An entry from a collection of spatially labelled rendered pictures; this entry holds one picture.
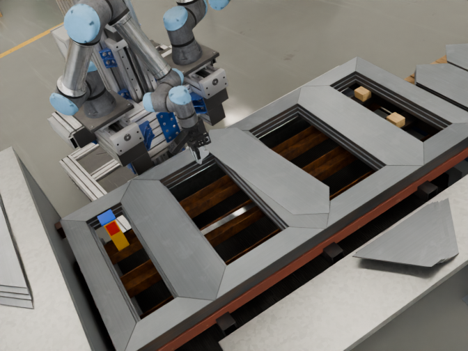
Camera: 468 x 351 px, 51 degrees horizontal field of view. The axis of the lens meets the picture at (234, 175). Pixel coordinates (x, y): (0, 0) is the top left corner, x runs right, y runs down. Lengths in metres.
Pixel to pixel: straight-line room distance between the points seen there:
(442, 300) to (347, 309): 0.99
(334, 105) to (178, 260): 0.97
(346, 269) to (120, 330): 0.77
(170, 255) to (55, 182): 2.20
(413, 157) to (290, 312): 0.74
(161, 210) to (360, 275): 0.77
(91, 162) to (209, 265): 1.94
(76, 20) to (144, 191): 0.71
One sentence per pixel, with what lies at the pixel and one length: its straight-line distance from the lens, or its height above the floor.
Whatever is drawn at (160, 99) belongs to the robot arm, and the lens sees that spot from 1.90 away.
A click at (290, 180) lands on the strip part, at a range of 1.88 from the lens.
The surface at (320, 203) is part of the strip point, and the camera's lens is 1.79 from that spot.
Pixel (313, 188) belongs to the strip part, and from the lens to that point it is 1.84.
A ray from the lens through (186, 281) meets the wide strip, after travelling 1.68.
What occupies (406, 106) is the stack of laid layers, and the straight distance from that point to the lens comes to 2.23.
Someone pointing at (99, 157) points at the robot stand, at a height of 0.21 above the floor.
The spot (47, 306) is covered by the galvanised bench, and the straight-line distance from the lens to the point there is 1.61.
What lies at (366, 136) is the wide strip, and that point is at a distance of 2.03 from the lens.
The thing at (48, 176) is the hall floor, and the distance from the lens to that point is 3.95.
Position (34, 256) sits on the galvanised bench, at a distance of 1.77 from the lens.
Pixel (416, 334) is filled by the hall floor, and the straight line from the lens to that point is 2.48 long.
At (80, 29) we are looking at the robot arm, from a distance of 1.81.
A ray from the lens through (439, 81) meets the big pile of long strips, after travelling 2.35.
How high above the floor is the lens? 2.19
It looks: 42 degrees down
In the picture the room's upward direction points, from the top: 17 degrees counter-clockwise
